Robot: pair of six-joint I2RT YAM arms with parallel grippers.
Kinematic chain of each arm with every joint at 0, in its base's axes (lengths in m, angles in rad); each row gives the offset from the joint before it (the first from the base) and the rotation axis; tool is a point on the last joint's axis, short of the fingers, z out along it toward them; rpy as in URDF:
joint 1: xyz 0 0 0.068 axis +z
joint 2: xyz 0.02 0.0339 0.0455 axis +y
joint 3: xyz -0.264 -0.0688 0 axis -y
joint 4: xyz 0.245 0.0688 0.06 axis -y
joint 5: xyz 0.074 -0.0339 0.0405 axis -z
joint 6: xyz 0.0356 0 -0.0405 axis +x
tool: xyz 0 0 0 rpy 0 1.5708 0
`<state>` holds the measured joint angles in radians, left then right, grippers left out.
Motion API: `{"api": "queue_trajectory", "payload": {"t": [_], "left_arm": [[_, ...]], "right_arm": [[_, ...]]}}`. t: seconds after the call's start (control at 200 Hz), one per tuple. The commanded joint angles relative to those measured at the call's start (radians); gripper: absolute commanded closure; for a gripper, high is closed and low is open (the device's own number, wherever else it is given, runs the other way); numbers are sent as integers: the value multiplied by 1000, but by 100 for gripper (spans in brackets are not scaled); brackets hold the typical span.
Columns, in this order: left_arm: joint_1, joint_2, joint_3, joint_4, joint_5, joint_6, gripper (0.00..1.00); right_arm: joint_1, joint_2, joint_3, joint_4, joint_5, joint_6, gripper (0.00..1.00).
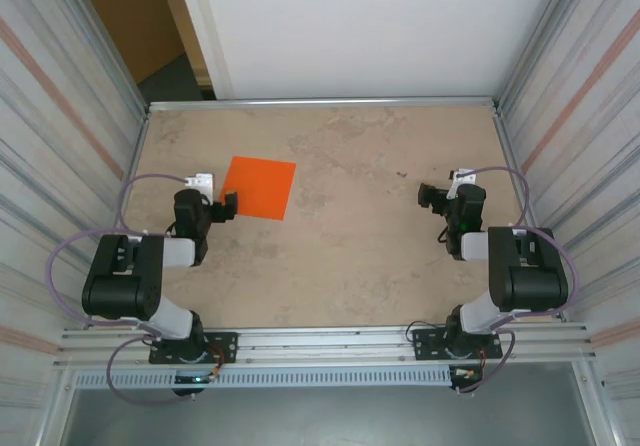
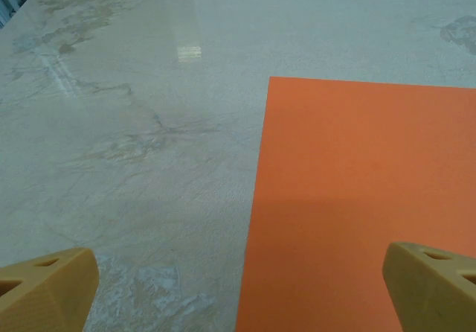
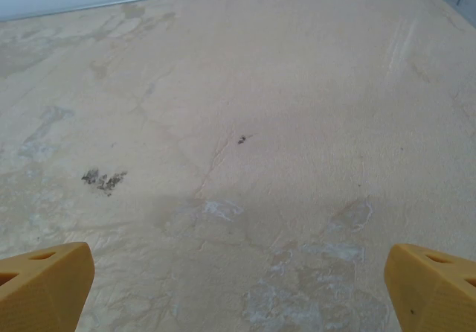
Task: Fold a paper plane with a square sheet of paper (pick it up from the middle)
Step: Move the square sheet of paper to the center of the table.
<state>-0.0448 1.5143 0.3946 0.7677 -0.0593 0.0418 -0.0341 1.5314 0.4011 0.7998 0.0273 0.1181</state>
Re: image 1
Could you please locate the white cable connector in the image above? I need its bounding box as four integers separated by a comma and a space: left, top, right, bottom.
448, 365, 482, 383

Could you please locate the aluminium mounting rail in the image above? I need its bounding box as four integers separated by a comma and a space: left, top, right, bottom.
53, 321, 599, 371

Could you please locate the aluminium table edge bar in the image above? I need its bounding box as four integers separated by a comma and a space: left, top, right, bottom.
147, 96, 497, 113

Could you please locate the white door frame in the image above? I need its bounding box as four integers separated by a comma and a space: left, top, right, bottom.
154, 0, 235, 101

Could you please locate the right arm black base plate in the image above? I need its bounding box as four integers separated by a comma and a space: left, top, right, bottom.
411, 326, 503, 362

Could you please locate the orange square paper sheet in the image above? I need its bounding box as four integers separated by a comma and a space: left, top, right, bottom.
218, 155, 297, 222

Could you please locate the grey metal shelf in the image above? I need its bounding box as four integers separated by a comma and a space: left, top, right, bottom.
59, 388, 599, 446

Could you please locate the grey slotted cable duct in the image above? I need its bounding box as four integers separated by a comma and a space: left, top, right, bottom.
73, 367, 454, 391

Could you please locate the aluminium table side rail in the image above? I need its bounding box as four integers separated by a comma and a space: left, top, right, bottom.
88, 110, 151, 330
492, 105, 565, 323

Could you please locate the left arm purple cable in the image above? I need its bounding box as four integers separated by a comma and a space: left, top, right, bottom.
45, 172, 197, 407

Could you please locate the brown wooden door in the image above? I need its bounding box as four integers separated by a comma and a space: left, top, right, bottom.
74, 0, 207, 86

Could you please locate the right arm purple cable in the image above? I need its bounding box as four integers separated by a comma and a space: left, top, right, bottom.
457, 165, 581, 396

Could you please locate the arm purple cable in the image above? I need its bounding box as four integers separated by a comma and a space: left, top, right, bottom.
45, 172, 197, 407
457, 165, 581, 396

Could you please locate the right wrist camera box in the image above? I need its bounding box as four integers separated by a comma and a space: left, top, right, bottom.
446, 167, 474, 200

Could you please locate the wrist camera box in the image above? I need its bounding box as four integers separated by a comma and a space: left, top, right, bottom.
446, 167, 474, 200
183, 172, 216, 203

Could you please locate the aluminium frame post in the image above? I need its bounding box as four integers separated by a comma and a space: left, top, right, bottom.
494, 0, 601, 112

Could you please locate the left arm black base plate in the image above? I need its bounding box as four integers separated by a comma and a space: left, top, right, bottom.
148, 331, 239, 366

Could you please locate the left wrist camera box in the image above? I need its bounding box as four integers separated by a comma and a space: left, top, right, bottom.
183, 172, 216, 203

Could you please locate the circuit board with green light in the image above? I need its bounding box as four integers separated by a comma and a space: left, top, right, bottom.
173, 373, 221, 385

